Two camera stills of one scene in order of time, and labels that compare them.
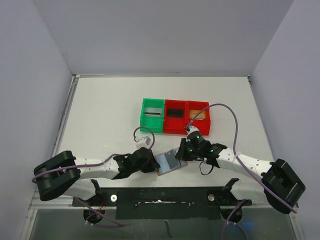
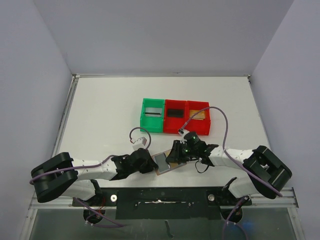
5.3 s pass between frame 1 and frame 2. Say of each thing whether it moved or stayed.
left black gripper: stayed
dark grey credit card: moved
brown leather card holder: stayed
